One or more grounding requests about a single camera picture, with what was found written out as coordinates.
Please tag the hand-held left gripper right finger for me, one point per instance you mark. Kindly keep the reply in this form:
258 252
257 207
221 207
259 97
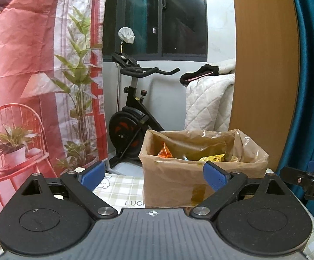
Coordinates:
213 176

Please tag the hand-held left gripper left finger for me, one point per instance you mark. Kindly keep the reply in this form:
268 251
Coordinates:
93 174

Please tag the yellow snack packet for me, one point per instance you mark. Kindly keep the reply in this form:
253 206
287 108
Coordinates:
212 158

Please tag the brown cardboard box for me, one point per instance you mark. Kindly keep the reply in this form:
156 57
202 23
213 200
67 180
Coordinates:
167 178

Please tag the orange snack bag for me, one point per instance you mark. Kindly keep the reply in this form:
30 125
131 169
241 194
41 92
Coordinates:
164 153

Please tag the black exercise bike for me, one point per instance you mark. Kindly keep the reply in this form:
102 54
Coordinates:
127 127

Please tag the white quilted blanket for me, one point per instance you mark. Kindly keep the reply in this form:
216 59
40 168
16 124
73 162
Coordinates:
208 100

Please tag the black garment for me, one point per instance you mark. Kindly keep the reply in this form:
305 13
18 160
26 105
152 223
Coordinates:
189 78

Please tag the wooden board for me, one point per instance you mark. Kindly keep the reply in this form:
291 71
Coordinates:
265 59

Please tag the red printed backdrop cloth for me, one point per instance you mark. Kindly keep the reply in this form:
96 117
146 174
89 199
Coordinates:
24 59

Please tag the dark window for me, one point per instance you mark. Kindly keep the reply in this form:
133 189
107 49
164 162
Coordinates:
181 16

